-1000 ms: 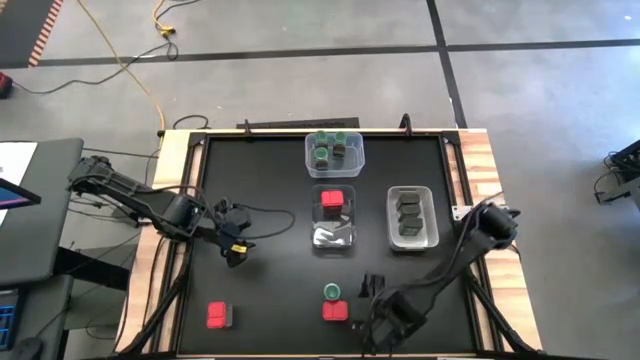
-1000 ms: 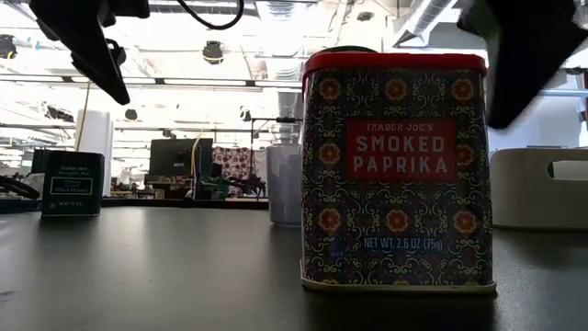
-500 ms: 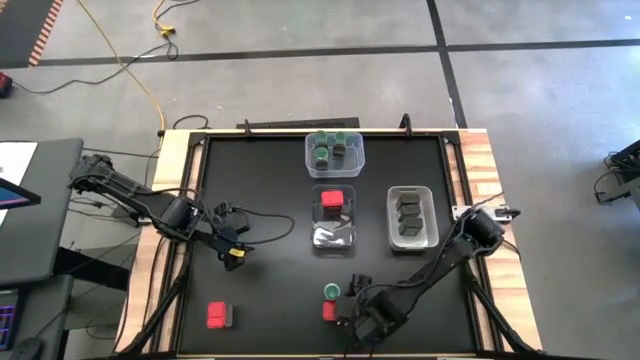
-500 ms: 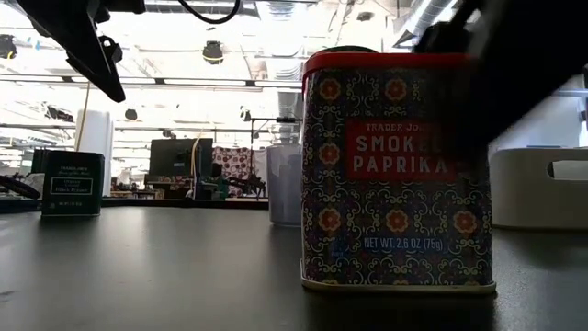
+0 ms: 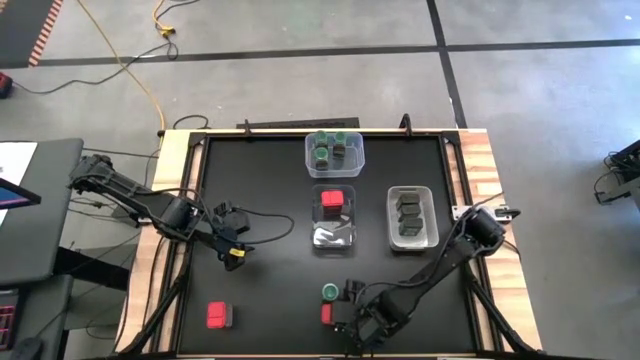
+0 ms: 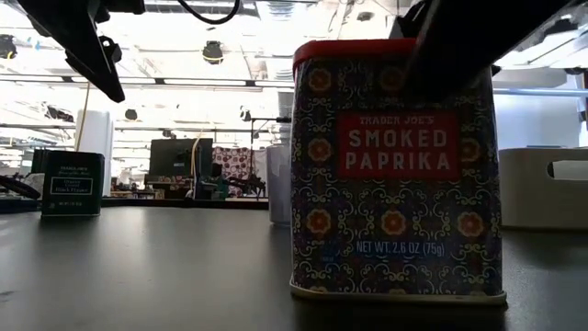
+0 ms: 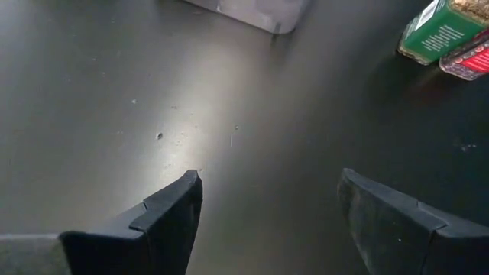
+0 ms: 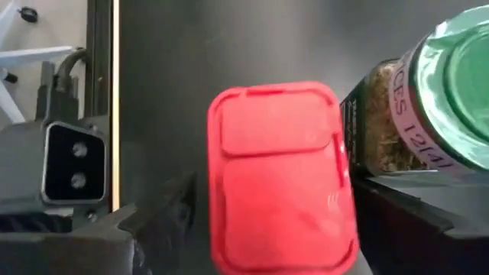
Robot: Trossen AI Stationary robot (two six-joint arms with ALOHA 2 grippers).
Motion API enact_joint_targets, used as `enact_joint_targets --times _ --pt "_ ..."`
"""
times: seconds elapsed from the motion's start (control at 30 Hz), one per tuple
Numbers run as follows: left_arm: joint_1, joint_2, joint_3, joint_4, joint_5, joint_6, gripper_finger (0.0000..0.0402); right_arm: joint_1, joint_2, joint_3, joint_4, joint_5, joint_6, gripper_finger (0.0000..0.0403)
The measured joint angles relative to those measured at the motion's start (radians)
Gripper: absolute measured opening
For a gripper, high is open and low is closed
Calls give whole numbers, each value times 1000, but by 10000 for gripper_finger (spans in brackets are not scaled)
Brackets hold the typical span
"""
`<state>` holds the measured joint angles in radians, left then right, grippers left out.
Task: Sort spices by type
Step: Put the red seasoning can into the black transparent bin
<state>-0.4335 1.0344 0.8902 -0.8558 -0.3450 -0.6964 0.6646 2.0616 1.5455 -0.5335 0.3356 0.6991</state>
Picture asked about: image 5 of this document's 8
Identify clear plastic bin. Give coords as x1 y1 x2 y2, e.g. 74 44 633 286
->
304 130 366 180

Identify tablet with lit screen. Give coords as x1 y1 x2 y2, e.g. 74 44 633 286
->
0 175 42 212

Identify long yellow floor cable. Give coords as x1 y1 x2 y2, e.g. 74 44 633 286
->
74 0 167 132

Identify white paper sheet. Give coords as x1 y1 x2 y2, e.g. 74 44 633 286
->
0 141 39 187

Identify grey translucent plastic bin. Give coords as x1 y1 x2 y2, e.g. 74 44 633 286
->
310 183 358 252

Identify grey desk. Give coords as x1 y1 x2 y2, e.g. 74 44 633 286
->
0 138 85 287

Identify yellow cable with plug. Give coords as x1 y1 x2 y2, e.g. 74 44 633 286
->
152 0 176 37

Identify keyboard with lit keys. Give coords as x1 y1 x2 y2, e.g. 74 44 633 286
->
0 287 21 352

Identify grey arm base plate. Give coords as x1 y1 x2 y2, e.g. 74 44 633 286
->
451 203 512 222

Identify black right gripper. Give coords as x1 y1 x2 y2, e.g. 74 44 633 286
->
330 278 404 354

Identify black mat orange striped edge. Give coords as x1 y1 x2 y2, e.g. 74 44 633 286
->
0 0 65 70

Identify black equipment with cables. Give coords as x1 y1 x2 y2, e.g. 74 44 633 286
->
593 138 640 207

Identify smoked paprika tin red lid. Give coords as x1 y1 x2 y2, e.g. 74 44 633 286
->
320 189 346 217

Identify light wooden table side board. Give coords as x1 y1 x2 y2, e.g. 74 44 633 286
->
115 128 207 354
457 128 544 352

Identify white plastic bin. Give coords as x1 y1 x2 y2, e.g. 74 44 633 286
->
385 184 441 253

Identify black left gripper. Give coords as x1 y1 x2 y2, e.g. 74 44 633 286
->
213 198 257 273

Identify black metal table frame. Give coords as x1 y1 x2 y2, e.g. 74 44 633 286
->
113 113 545 360

